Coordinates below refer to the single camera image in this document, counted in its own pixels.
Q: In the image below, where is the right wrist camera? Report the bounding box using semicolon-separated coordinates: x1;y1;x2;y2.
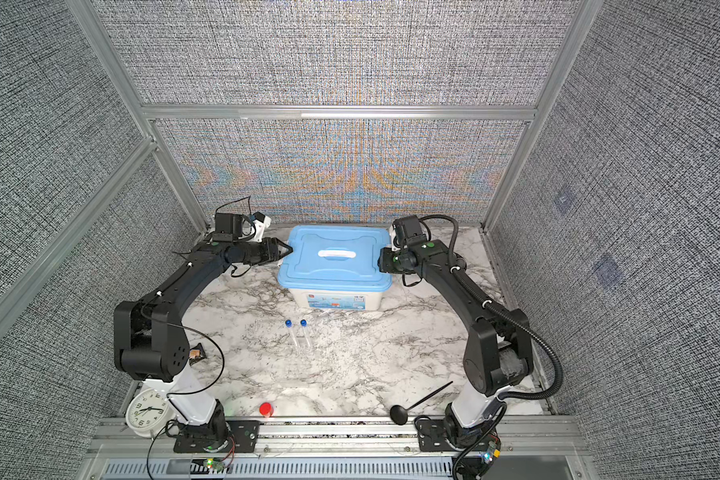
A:
392;215;431;249

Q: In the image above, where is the black long handled ladle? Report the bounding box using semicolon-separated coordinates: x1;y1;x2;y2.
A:
389;381;453;426

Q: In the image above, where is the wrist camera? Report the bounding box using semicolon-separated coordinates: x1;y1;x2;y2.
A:
212;212;271;242
392;215;431;249

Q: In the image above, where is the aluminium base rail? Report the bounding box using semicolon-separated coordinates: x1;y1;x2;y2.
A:
84;415;590;459

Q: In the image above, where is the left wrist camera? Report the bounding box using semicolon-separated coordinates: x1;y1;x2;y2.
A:
212;212;271;242

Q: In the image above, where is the dark snack packet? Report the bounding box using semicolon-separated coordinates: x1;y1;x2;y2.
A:
188;343;207;365

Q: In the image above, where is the red bottle cap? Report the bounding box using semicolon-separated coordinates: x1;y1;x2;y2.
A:
259;402;274;418

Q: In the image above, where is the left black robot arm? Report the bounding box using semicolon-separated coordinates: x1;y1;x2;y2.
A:
113;234;293;452

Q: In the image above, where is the blue plastic bin lid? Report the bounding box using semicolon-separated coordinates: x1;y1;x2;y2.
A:
278;225;392;292

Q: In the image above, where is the white analog clock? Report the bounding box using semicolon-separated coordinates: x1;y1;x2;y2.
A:
125;389;176;438

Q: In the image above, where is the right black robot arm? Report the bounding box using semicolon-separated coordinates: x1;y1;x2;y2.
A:
378;240;534;449

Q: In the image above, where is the white plastic storage bin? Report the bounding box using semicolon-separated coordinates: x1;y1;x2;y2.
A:
289;289;384;311

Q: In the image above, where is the blue capped test tube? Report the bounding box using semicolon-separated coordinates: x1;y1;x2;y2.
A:
285;319;300;350
300;319;312;349

